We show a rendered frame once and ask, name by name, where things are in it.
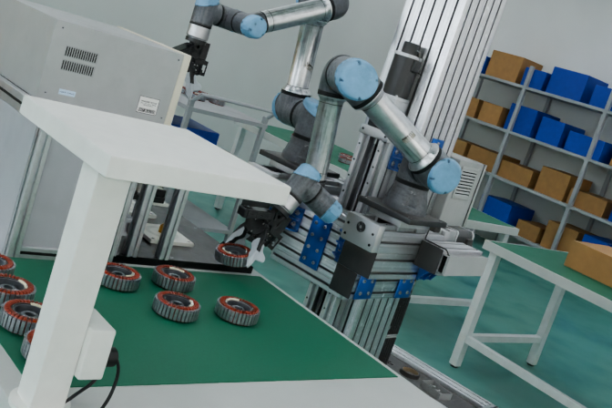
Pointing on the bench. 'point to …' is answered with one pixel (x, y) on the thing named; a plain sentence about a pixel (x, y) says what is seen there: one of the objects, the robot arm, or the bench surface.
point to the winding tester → (88, 62)
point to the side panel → (47, 201)
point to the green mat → (209, 336)
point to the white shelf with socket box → (64, 263)
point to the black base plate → (185, 258)
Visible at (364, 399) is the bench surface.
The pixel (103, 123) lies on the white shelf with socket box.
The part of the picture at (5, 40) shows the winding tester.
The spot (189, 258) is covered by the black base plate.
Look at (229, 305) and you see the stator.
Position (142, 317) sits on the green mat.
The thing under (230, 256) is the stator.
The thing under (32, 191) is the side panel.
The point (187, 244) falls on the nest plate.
